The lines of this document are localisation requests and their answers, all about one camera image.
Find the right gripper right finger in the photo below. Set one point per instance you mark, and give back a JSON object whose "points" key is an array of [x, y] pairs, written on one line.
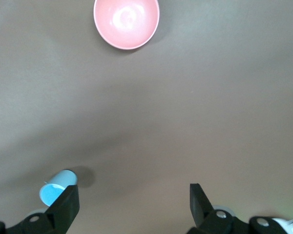
{"points": [[200, 209]]}

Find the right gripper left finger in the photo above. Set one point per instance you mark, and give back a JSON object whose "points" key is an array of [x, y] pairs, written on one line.
{"points": [[61, 209]]}

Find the pink bowl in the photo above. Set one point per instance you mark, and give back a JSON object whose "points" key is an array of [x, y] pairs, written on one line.
{"points": [[127, 24]]}

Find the brown table cloth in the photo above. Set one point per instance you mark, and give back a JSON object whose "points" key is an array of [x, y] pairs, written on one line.
{"points": [[146, 109]]}

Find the blue plastic cup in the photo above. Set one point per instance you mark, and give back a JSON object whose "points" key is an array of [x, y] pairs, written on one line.
{"points": [[63, 178]]}

